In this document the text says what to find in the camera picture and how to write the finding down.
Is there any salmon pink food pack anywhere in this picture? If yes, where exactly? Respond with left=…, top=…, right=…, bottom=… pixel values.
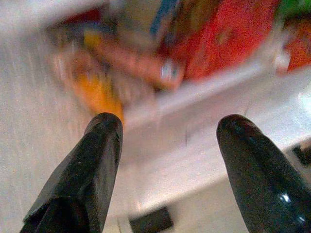
left=92, top=40, right=186, bottom=91

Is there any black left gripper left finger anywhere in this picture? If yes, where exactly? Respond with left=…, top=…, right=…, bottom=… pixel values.
left=19, top=112, right=124, bottom=233

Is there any red food package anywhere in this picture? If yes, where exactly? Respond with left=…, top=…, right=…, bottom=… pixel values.
left=157, top=0, right=280, bottom=81

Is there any orange food package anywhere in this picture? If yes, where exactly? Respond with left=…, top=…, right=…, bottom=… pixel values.
left=72, top=48, right=125, bottom=123

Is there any white fridge shelf rail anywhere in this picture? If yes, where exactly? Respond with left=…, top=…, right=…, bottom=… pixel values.
left=121, top=54, right=270, bottom=128

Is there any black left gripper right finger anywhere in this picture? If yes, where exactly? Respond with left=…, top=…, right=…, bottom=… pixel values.
left=216, top=114, right=311, bottom=233

